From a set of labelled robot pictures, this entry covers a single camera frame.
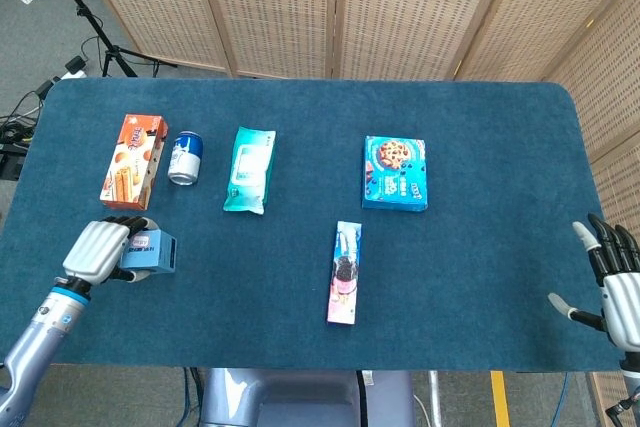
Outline metal table leg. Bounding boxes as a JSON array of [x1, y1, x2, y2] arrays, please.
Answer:
[[427, 370, 444, 427]]

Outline black tripod stand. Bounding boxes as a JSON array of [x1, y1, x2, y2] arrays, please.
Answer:
[[39, 0, 179, 79]]

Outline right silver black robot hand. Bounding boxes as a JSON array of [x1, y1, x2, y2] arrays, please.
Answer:
[[547, 213, 640, 348]]

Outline blue chocolate cookie box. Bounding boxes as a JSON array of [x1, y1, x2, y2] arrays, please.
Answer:
[[361, 135, 429, 213]]

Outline orange wafer biscuit box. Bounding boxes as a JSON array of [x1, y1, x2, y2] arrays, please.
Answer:
[[99, 113, 170, 211]]

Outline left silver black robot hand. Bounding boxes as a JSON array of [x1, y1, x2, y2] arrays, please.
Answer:
[[62, 215, 161, 284]]

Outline long blue pink cookie box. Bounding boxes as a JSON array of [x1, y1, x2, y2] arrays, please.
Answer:
[[326, 220, 363, 326]]

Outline white power strip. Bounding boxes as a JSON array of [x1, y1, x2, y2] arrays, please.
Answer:
[[59, 56, 89, 81]]

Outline blue and white can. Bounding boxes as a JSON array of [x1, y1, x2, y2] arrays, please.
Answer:
[[167, 130, 205, 187]]

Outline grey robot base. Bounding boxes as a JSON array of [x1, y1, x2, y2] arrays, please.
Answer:
[[199, 367, 416, 427]]

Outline blue table cloth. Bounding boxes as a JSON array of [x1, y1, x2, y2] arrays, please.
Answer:
[[0, 77, 636, 373]]

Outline black floor cable bundle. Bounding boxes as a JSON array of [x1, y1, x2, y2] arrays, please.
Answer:
[[0, 89, 46, 153]]

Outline small blue speaker box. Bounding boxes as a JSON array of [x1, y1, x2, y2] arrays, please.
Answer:
[[118, 229, 178, 276]]

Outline woven wooden folding screen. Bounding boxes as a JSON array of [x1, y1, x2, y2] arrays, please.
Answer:
[[69, 0, 640, 427]]

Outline blue cable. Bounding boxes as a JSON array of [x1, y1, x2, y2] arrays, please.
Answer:
[[552, 371, 571, 427], [181, 367, 194, 427]]

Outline green wet wipes pack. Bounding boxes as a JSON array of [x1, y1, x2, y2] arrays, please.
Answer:
[[222, 126, 277, 216]]

